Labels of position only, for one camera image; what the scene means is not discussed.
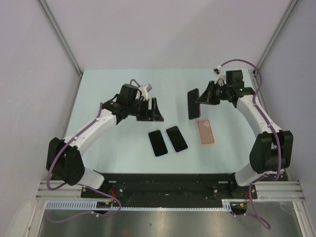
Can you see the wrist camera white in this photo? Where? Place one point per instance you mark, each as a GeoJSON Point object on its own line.
{"type": "Point", "coordinates": [144, 91]}
{"type": "Point", "coordinates": [221, 74]}

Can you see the aluminium rail frame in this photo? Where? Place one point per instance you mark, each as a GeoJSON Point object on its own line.
{"type": "Point", "coordinates": [279, 191]}

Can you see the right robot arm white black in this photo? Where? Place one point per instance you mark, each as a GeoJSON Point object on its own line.
{"type": "Point", "coordinates": [272, 149]}

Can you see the slotted cable duct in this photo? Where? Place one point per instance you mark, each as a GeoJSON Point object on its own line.
{"type": "Point", "coordinates": [101, 205]}

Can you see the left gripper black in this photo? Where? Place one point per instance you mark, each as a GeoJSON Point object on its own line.
{"type": "Point", "coordinates": [153, 115]}

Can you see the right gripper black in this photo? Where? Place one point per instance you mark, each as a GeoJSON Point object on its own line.
{"type": "Point", "coordinates": [207, 97]}

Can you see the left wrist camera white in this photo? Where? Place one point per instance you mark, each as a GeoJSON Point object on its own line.
{"type": "Point", "coordinates": [144, 91]}

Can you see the light blue phone case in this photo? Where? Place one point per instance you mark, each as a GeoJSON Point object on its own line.
{"type": "Point", "coordinates": [164, 155]}

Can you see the black phone teal edge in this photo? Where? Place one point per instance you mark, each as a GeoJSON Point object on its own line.
{"type": "Point", "coordinates": [157, 143]}

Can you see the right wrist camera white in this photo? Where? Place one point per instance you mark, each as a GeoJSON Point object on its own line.
{"type": "Point", "coordinates": [221, 74]}

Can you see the pink phone case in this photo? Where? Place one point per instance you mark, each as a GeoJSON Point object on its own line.
{"type": "Point", "coordinates": [205, 132]}

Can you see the blue phone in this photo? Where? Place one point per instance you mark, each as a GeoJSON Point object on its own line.
{"type": "Point", "coordinates": [176, 139]}

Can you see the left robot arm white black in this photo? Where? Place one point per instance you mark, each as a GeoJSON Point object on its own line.
{"type": "Point", "coordinates": [64, 158]}

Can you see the lilac phone case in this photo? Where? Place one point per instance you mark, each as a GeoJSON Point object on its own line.
{"type": "Point", "coordinates": [180, 150]}

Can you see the black phone purple edge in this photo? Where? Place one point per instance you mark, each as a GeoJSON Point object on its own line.
{"type": "Point", "coordinates": [193, 106]}

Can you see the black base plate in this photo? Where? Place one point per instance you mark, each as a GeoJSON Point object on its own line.
{"type": "Point", "coordinates": [174, 187]}

